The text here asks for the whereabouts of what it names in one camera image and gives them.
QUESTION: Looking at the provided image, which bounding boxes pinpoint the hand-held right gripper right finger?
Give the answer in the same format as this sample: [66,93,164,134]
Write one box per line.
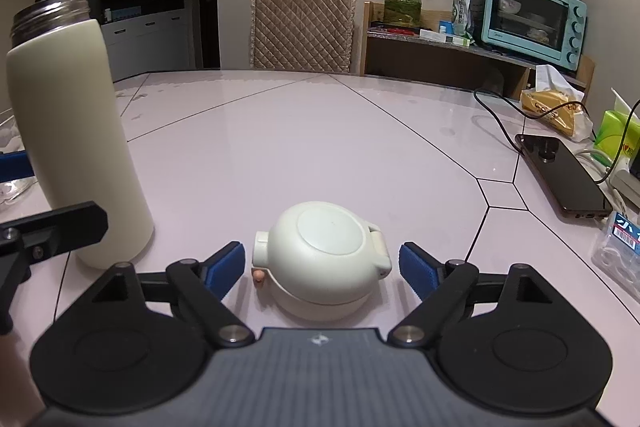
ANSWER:
[387,242,571,348]

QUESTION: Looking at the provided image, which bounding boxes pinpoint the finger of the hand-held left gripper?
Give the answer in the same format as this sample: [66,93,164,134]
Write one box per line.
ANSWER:
[0,150,34,182]
[0,201,109,336]

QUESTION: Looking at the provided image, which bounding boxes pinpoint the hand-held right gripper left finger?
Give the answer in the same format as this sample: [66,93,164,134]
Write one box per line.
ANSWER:
[65,241,254,349]

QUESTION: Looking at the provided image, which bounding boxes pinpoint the clear dimpled glass cup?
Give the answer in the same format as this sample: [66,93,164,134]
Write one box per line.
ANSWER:
[0,107,39,208]

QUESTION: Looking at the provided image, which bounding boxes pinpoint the cream insulated bottle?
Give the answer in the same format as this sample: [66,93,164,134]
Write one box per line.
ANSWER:
[6,0,155,270]

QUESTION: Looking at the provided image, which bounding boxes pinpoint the cream bottle cap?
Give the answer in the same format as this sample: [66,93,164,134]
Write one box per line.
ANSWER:
[251,202,392,322]

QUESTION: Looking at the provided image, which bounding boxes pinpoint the black smartphone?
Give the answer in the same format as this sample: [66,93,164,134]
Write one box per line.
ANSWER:
[515,133,614,221]

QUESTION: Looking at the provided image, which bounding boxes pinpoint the clear pack with blue label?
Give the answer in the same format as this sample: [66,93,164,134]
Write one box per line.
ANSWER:
[590,209,640,293]

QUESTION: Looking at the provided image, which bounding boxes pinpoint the wooden side shelf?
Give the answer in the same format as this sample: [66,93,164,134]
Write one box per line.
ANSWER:
[362,2,596,106]

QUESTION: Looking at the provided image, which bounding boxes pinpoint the yellow tissue pack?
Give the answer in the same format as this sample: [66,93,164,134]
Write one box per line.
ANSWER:
[521,64,594,142]

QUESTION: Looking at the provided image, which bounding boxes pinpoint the flat white box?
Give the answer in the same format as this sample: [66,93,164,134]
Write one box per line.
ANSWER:
[420,28,474,47]

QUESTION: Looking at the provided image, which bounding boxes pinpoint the green tissue box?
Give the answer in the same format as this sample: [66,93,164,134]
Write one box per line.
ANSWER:
[595,88,640,168]

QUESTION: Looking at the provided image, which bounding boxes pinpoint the red scissors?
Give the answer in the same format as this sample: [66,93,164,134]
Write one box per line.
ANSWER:
[372,24,419,36]

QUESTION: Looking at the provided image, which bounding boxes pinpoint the chair with quilted cover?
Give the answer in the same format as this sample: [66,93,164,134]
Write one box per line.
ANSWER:
[250,0,357,74]

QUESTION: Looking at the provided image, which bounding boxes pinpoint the green and white bag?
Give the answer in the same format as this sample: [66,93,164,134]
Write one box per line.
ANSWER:
[451,0,475,40]

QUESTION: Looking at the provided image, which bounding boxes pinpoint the pickle jar with orange lid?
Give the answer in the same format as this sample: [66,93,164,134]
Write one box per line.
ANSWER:
[384,0,423,28]

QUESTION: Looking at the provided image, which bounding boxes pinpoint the teal toaster oven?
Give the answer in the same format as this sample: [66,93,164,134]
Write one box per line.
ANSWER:
[470,0,588,76]

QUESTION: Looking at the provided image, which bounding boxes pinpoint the black charging cable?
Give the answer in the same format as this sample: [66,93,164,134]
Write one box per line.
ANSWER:
[472,88,640,184]

